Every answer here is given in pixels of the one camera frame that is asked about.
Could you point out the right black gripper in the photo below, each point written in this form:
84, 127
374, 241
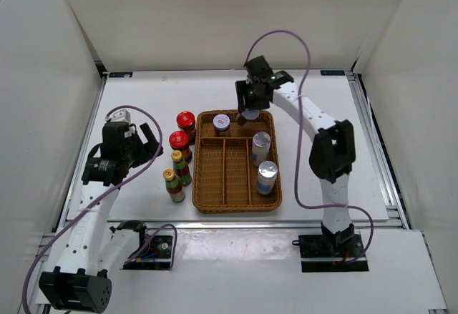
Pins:
242, 89

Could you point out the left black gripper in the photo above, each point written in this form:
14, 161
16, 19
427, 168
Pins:
147, 152

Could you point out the purple lid dark jar front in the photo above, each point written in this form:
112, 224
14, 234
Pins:
247, 116

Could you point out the purple lid dark jar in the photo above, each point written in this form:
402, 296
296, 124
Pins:
247, 116
221, 124

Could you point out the yellow cap sauce bottle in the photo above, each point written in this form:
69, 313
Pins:
181, 168
173, 186

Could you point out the yellow cap sauce bottle front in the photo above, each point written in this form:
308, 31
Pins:
173, 186

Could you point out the silver white can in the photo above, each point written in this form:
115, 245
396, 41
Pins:
261, 144
266, 178

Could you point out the silver top white can front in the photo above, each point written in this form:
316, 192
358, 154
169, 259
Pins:
266, 178

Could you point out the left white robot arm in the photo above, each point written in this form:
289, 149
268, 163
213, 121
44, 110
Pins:
79, 281

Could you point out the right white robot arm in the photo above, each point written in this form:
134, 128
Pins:
333, 148

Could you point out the red lid sauce jar front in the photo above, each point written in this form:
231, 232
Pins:
179, 140

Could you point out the red lid sauce jar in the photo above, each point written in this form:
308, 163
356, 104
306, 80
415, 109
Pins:
179, 140
186, 122

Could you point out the red lid sauce jar rear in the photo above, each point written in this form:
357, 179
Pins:
186, 122

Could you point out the wicker divided basket tray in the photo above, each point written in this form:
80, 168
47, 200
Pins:
224, 178

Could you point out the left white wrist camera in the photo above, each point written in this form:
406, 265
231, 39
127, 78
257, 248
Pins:
120, 115

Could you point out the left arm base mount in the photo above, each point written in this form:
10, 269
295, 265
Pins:
156, 251

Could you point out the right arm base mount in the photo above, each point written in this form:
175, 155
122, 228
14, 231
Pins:
317, 256

